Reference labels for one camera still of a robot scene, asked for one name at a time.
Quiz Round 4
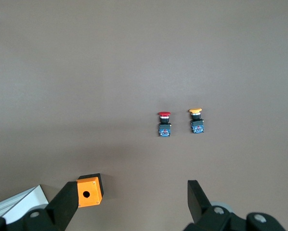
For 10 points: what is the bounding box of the red mushroom push button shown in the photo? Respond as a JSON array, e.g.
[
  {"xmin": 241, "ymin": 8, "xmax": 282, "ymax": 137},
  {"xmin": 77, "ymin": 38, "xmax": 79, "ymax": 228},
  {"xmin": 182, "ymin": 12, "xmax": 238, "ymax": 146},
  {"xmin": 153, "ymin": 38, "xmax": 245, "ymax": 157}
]
[{"xmin": 157, "ymin": 111, "xmax": 172, "ymax": 138}]

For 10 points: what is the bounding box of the orange button enclosure box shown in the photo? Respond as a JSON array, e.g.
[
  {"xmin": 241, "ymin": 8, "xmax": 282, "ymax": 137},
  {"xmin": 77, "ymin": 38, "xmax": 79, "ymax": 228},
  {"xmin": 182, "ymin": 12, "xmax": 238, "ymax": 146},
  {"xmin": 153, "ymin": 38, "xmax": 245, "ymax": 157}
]
[{"xmin": 76, "ymin": 173, "xmax": 104, "ymax": 208}]

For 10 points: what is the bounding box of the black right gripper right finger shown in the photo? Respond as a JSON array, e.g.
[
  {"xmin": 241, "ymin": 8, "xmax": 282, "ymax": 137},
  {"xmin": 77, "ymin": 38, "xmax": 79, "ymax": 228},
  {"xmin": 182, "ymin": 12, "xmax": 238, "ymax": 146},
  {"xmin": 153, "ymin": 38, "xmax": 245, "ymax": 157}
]
[{"xmin": 183, "ymin": 180, "xmax": 287, "ymax": 231}]

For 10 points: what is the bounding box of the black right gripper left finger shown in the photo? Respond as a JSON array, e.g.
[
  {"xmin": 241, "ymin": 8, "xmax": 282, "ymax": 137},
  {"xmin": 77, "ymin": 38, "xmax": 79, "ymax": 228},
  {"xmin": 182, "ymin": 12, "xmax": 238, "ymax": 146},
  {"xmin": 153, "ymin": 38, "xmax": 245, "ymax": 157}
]
[{"xmin": 0, "ymin": 181, "xmax": 79, "ymax": 231}]

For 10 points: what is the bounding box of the white drawer cabinet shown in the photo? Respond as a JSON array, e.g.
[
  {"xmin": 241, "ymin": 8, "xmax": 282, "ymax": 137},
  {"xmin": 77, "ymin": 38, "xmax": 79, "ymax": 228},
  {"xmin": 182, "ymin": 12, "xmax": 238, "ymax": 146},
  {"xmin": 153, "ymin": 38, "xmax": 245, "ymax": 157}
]
[{"xmin": 0, "ymin": 184, "xmax": 50, "ymax": 224}]

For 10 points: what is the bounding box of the yellow mushroom push button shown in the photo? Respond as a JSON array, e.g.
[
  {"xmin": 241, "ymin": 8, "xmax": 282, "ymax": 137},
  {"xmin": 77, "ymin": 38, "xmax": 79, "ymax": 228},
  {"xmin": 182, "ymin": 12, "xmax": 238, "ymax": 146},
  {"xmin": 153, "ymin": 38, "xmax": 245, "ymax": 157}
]
[{"xmin": 188, "ymin": 108, "xmax": 205, "ymax": 135}]

